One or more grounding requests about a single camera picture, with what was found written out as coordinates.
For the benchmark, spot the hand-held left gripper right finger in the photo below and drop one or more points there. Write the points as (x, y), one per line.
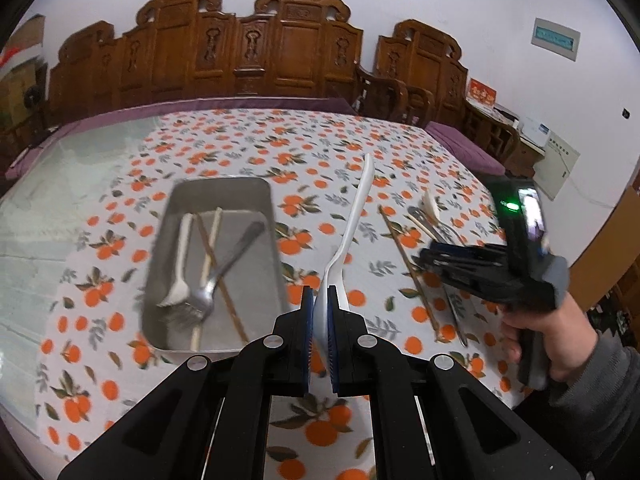
(334, 350)

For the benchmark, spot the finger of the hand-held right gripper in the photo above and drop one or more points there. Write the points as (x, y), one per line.
(465, 275)
(470, 252)

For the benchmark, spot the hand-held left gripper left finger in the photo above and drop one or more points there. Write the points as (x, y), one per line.
(307, 340)

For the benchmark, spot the light bamboo chopstick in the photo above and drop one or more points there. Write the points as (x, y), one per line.
(420, 224)
(214, 230)

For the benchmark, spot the dark wooden chopstick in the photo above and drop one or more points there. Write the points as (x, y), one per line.
(230, 305)
(407, 265)

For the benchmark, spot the small white soup spoon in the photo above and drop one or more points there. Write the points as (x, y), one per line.
(430, 205)

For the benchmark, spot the stainless steel fork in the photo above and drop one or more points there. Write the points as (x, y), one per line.
(235, 255)

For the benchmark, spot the long white plastic spoon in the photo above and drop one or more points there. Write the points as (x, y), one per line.
(350, 230)

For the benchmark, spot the white plastic fork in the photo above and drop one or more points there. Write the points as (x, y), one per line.
(182, 250)

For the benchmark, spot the rectangular metal tray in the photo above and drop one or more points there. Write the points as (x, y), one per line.
(235, 200)

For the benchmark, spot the person's right forearm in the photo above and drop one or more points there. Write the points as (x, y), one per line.
(605, 410)

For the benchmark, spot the person's right hand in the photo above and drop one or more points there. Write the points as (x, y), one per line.
(570, 335)

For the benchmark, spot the purple armchair cushion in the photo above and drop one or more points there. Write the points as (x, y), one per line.
(465, 147)

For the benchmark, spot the wooden side table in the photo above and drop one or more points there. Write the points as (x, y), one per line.
(527, 156)

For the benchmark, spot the white box-shaped device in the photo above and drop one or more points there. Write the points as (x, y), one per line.
(536, 132)

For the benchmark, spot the small black white device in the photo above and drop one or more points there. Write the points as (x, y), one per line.
(506, 115)

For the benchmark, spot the red gift box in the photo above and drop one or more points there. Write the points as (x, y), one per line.
(482, 92)

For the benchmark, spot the carved wooden armchair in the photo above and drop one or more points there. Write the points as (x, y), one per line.
(425, 55)

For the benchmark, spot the orange print tablecloth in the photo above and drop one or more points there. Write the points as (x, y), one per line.
(300, 135)

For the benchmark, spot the carved wooden sofa bench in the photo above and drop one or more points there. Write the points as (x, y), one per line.
(295, 50)

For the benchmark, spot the small black fan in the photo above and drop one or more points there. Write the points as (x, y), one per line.
(32, 96)

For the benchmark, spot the red plastic object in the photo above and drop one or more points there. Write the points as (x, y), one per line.
(12, 55)

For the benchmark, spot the beige wall distribution panel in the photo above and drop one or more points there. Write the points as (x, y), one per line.
(557, 165)

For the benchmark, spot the white wall electrical box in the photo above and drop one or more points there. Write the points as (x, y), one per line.
(555, 39)

